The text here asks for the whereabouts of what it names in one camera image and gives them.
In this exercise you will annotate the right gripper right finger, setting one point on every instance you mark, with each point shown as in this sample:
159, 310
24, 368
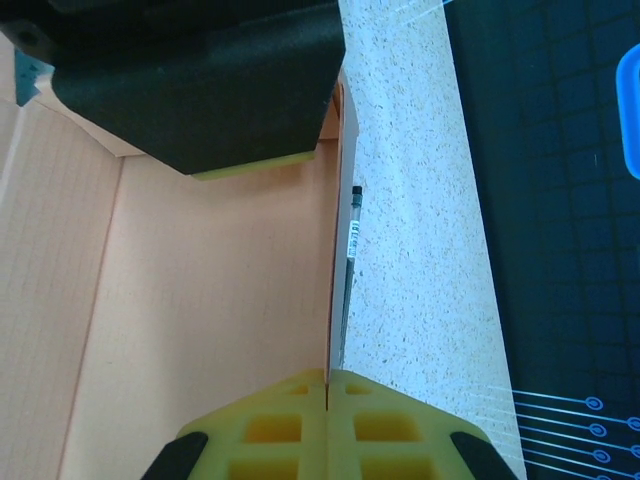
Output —
340, 425

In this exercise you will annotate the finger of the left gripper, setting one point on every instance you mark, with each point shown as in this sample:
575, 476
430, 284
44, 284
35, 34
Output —
200, 100

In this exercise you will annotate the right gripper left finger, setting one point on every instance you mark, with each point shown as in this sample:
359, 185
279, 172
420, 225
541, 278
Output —
310, 425

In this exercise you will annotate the pink cardboard paper box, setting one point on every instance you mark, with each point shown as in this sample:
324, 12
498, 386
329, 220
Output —
200, 275

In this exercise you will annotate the thin black pen refill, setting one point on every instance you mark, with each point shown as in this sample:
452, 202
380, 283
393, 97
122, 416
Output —
352, 240

